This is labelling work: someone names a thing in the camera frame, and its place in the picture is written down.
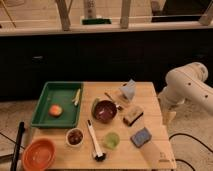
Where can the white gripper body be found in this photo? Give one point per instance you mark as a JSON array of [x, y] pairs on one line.
[[168, 114]]

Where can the blue sponge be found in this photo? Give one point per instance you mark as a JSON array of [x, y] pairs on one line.
[[141, 137]]

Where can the purple bowl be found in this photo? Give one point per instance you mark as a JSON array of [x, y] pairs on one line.
[[104, 111]]

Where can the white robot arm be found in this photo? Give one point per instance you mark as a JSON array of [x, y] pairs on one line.
[[185, 82]]

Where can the small white bowl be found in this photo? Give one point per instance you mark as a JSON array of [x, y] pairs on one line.
[[74, 137]]

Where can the orange bowl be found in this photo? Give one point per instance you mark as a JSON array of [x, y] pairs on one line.
[[38, 155]]

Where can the green plastic cup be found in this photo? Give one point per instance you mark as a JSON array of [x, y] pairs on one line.
[[111, 140]]

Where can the yellow green banana toy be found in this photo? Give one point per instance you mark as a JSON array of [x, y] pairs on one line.
[[77, 97]]

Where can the green plastic tray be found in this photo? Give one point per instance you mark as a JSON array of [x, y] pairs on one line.
[[60, 93]]

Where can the orange peach fruit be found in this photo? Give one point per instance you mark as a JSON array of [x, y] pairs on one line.
[[55, 110]]

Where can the green base white object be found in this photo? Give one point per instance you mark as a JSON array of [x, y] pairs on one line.
[[90, 16]]

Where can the black pole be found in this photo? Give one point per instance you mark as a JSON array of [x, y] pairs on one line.
[[17, 147]]

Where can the wooden handled utensil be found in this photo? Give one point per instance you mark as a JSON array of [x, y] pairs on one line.
[[119, 107]]

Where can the white handled dish brush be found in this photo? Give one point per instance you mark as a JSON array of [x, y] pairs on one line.
[[99, 154]]

